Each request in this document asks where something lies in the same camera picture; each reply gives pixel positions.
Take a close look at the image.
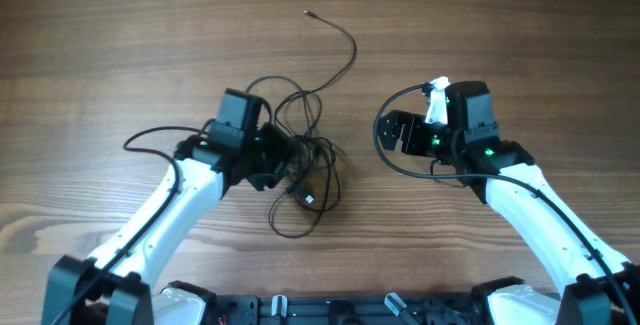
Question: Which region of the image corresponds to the thin black USB cable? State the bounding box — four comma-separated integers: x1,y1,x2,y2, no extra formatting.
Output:
244,9,358,240

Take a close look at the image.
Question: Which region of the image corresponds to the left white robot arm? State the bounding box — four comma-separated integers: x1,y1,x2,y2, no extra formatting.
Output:
41,89,293,324

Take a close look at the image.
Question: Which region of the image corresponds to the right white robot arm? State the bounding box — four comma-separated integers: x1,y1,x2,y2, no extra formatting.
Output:
373,77,639,324

